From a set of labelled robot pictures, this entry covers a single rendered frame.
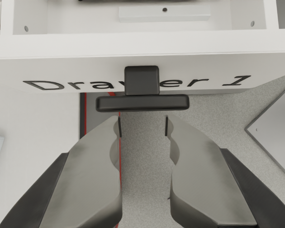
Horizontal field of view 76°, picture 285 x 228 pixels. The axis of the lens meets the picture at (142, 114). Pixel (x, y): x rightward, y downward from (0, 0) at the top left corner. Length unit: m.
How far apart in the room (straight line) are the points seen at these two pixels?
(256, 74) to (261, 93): 1.07
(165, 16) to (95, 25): 0.09
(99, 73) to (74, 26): 0.11
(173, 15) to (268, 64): 0.12
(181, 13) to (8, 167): 0.33
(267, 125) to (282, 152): 0.17
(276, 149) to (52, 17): 1.20
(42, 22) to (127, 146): 0.87
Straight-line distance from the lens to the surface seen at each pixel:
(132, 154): 1.06
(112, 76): 0.18
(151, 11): 0.25
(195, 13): 0.25
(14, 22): 0.22
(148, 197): 1.11
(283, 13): 0.43
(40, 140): 0.33
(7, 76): 0.21
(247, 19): 0.24
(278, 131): 1.27
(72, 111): 0.31
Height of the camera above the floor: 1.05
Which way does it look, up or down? 84 degrees down
